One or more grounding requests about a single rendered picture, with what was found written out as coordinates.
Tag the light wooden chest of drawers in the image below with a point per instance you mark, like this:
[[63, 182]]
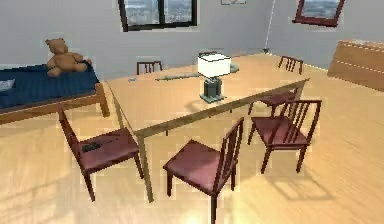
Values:
[[358, 65]]

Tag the brown teddy bear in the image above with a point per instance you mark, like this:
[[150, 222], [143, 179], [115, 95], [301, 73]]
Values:
[[63, 60]]

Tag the light wooden dining table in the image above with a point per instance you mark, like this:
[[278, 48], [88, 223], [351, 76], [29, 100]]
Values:
[[160, 96]]

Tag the wooden bed with blue cover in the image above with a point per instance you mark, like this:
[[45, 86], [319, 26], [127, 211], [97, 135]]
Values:
[[43, 86]]

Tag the black remote control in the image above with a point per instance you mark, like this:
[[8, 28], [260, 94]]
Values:
[[91, 146]]

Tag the dark red framed window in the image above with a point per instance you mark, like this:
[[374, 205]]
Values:
[[318, 13]]

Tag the small grey flat object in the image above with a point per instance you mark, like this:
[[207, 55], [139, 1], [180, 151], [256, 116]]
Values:
[[132, 79]]

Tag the small pale framed picture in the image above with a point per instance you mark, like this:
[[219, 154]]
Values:
[[233, 1]]

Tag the dark red wooden chair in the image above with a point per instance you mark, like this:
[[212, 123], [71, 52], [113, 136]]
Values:
[[203, 163], [106, 150], [149, 67], [291, 63], [278, 99], [283, 130]]

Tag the white shade table lamp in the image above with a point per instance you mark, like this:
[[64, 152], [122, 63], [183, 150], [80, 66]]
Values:
[[213, 75]]

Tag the black framed window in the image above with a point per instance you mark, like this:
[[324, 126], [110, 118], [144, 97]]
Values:
[[160, 13]]

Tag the grey green baseball bat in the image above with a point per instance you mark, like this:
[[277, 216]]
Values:
[[186, 76]]

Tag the pale grey pillow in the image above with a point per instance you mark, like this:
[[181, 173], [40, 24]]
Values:
[[6, 85]]

